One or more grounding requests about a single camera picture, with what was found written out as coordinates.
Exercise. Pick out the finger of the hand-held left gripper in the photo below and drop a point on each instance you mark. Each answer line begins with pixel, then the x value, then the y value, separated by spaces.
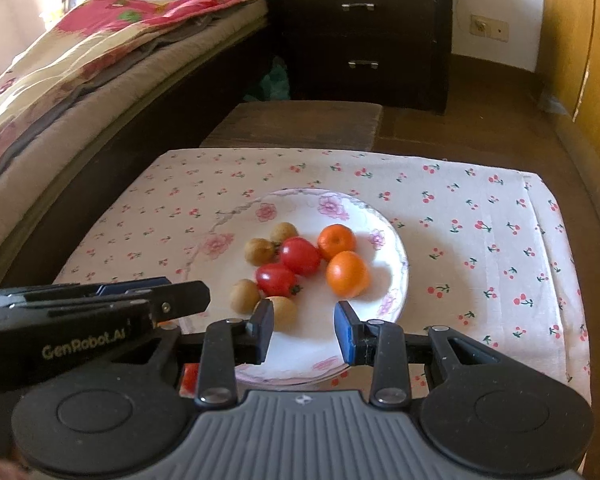
pixel 130 287
pixel 185 300

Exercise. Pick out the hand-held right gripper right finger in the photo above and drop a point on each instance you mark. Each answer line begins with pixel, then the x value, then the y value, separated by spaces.
pixel 345 335

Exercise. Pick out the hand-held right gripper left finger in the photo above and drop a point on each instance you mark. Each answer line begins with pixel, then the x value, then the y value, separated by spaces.
pixel 262 332

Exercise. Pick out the brown longan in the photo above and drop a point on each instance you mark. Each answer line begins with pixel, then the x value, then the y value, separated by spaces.
pixel 284 310
pixel 259 249
pixel 245 295
pixel 283 231

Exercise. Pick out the white floral plate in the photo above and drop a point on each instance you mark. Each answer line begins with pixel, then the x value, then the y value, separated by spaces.
pixel 305 350

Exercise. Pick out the red cherry tomato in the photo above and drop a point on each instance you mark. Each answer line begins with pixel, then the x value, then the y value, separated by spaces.
pixel 300 255
pixel 276 280

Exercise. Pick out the orange mandarin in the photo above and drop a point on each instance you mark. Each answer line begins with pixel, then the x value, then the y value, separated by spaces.
pixel 336 241
pixel 347 273

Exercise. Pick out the dark wooden bed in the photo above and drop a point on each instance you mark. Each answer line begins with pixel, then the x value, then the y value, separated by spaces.
pixel 130 160

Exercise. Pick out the cherry print tablecloth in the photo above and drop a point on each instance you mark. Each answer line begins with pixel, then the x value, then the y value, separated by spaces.
pixel 480 260

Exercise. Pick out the brown wooden stool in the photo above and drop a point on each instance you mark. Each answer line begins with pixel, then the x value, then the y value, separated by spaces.
pixel 300 125

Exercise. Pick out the green plastic bag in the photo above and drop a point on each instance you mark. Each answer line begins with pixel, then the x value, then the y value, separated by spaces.
pixel 275 80

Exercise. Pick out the floral quilt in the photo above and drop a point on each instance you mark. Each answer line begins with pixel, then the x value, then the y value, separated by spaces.
pixel 105 35

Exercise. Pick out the dark wooden nightstand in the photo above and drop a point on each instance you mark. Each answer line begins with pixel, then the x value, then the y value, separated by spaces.
pixel 405 60

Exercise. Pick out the white paper scrap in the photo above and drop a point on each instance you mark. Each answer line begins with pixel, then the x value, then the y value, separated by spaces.
pixel 554 104

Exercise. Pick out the light wooden wardrobe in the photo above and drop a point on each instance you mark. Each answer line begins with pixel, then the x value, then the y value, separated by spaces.
pixel 595 110

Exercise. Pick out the wall socket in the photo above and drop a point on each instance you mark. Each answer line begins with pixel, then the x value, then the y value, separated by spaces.
pixel 489 27

